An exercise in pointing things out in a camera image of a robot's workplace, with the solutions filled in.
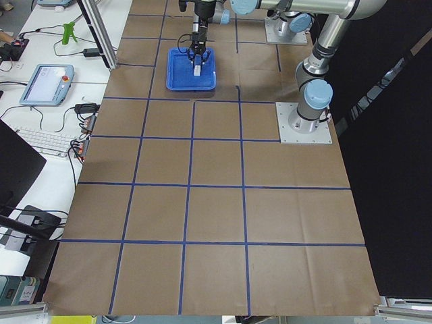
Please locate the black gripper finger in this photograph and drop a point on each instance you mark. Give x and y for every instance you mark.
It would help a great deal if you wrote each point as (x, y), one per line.
(191, 55)
(205, 56)

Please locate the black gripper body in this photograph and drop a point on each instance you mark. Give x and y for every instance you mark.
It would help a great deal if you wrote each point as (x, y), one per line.
(201, 31)

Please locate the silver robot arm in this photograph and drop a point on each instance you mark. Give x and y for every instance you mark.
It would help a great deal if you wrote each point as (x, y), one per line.
(315, 93)
(215, 12)

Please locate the blue plastic tray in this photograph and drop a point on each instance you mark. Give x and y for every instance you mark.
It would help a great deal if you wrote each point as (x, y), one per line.
(180, 72)

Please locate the black power adapter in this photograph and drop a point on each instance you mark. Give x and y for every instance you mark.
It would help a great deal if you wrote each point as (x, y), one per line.
(91, 52)

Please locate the green plastic clamp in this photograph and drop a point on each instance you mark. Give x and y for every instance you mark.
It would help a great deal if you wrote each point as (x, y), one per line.
(68, 33)

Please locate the teach pendant tablet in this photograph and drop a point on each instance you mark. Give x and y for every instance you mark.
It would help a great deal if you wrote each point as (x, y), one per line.
(48, 85)

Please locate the white keyboard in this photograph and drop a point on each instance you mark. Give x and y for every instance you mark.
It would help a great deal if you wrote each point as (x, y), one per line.
(45, 142)

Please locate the black monitor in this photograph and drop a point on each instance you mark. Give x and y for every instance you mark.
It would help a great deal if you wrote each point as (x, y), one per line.
(20, 166)

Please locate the black monitor stand base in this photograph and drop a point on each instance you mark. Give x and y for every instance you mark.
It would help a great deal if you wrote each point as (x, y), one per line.
(45, 223)

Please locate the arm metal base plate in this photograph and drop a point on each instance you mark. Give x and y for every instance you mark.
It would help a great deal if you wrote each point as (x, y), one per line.
(290, 32)
(295, 130)

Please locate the aluminium frame post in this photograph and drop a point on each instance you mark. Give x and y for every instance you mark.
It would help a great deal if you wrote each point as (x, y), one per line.
(98, 30)

